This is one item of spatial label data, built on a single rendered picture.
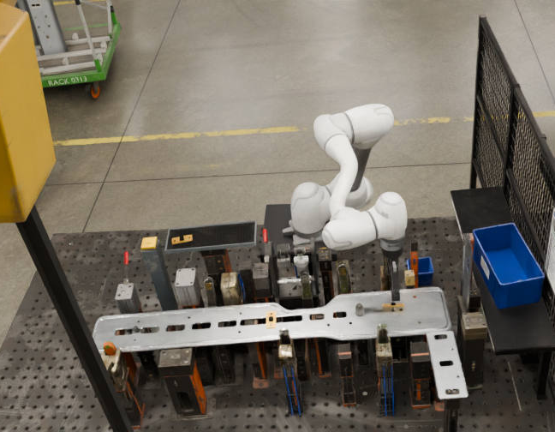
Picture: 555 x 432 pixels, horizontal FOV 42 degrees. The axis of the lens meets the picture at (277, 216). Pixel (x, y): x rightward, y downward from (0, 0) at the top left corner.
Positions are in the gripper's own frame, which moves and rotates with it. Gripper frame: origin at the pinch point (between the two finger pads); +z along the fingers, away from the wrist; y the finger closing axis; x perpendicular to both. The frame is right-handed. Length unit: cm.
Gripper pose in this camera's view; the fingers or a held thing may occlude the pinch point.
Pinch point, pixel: (393, 285)
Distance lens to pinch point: 272.1
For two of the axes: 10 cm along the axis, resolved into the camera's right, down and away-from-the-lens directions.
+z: 1.3, 7.6, 6.4
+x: 9.9, -0.9, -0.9
